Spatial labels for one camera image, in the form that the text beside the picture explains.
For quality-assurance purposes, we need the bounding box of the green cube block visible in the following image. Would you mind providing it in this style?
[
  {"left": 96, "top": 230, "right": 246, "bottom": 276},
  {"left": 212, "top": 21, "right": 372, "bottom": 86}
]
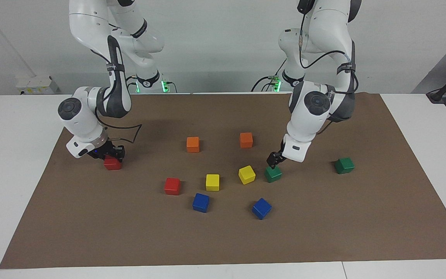
[
  {"left": 264, "top": 166, "right": 283, "bottom": 183},
  {"left": 334, "top": 157, "right": 355, "bottom": 174}
]

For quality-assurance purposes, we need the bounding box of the black base cable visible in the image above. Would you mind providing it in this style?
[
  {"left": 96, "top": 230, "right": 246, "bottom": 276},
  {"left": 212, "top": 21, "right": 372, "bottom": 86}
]
[
  {"left": 251, "top": 57, "right": 287, "bottom": 93},
  {"left": 122, "top": 76, "right": 138, "bottom": 94}
]

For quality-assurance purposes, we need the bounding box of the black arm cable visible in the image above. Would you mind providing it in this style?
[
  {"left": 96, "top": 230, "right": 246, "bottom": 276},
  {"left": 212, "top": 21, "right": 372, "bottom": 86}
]
[
  {"left": 298, "top": 12, "right": 360, "bottom": 134},
  {"left": 94, "top": 107, "right": 143, "bottom": 145}
]

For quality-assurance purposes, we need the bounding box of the brown table mat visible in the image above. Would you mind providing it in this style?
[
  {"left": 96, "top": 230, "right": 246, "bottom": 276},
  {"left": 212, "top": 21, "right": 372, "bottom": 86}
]
[{"left": 0, "top": 93, "right": 446, "bottom": 269}]

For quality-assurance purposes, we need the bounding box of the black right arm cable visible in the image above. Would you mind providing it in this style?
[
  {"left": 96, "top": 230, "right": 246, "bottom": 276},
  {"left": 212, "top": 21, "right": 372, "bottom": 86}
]
[{"left": 94, "top": 107, "right": 143, "bottom": 145}]

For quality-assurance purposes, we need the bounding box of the red cube block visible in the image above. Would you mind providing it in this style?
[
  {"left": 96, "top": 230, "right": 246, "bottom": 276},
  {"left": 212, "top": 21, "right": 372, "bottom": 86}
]
[
  {"left": 164, "top": 177, "right": 181, "bottom": 195},
  {"left": 104, "top": 155, "right": 122, "bottom": 171}
]

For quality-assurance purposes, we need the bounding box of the white box with yellow label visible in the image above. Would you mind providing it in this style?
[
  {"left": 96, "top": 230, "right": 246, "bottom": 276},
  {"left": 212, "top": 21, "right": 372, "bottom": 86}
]
[{"left": 16, "top": 76, "right": 59, "bottom": 95}]

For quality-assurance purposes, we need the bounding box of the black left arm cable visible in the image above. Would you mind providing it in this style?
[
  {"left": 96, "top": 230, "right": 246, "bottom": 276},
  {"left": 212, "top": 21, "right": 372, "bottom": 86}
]
[{"left": 298, "top": 12, "right": 360, "bottom": 134}]

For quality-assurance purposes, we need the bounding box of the blue cube block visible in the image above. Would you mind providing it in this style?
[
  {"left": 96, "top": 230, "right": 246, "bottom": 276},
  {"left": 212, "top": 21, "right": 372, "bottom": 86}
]
[
  {"left": 192, "top": 193, "right": 210, "bottom": 213},
  {"left": 252, "top": 198, "right": 272, "bottom": 220}
]

